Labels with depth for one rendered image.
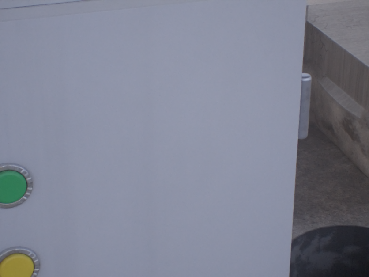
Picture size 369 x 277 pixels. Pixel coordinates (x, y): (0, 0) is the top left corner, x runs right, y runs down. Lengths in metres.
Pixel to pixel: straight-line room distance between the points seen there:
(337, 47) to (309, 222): 0.66
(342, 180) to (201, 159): 2.36
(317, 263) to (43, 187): 1.67
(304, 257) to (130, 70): 1.65
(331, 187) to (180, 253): 2.28
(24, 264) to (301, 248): 1.60
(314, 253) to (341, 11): 1.39
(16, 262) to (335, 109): 2.52
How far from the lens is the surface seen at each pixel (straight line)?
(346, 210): 2.77
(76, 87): 0.53
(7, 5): 0.54
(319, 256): 2.19
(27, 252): 0.58
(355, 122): 2.94
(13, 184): 0.55
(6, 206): 0.56
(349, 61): 2.99
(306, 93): 0.59
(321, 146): 3.12
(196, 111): 0.56
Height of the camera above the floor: 1.42
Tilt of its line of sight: 27 degrees down
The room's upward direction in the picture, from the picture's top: straight up
